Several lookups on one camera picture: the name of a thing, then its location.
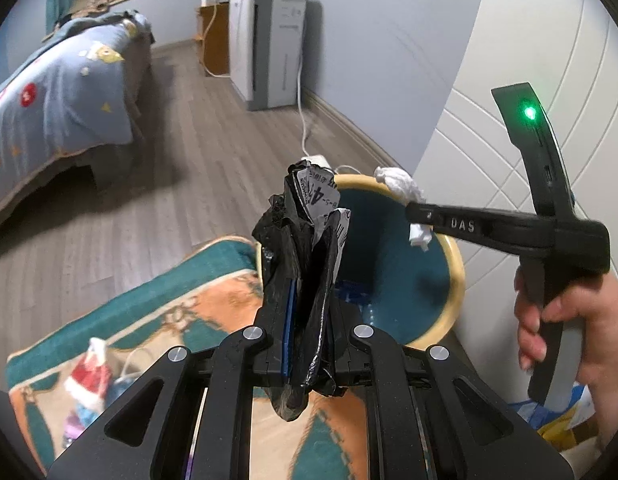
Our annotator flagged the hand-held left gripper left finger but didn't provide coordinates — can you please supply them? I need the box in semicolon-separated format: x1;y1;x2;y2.
46;279;296;480

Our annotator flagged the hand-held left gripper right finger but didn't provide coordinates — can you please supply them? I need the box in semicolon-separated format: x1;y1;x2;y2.
328;302;575;480

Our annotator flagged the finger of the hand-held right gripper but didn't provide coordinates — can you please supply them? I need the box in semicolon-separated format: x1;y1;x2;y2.
405;201;536;252

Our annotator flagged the white tissue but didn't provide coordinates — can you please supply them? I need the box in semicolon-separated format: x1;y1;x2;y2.
373;166;436;252

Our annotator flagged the teal bin with yellow rim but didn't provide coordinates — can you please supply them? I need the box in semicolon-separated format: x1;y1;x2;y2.
259;172;466;353

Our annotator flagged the black plastic bag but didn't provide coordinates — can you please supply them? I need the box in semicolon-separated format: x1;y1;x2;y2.
252;161;353;422

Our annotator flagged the red printed snack packet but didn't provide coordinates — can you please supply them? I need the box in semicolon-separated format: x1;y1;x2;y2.
64;337;114;411

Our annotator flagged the person's right forearm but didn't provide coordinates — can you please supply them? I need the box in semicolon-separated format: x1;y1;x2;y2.
589;382;618;455

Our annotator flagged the person's right hand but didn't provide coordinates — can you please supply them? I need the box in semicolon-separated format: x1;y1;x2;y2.
514;265;618;403

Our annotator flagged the teal and orange patterned mat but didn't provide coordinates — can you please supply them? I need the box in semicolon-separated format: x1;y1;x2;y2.
6;234;390;480

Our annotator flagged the white power strip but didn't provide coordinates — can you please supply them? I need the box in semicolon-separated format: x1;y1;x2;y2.
295;155;336;172

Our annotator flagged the white panelled door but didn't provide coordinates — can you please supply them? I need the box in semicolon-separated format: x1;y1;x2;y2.
414;0;618;311

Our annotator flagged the blue and yellow box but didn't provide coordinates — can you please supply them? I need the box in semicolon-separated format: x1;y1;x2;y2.
509;382;597;453

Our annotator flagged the colourful plastic wrapper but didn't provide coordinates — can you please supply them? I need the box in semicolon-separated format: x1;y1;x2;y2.
63;400;108;453

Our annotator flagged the wooden bed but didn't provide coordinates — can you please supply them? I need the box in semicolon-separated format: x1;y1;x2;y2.
0;9;157;231

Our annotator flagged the white air purifier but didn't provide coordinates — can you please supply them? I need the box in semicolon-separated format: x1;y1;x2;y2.
228;0;308;112

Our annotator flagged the wooden cabinet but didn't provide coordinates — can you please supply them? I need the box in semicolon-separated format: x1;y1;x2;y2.
195;2;233;77

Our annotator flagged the blue printed blanket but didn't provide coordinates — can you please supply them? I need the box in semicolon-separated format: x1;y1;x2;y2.
0;10;152;211

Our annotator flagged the white power cable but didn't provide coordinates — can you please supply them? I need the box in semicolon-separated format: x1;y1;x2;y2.
296;57;313;158

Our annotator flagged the yellowish cable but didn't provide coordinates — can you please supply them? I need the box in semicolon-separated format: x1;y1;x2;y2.
201;2;231;79

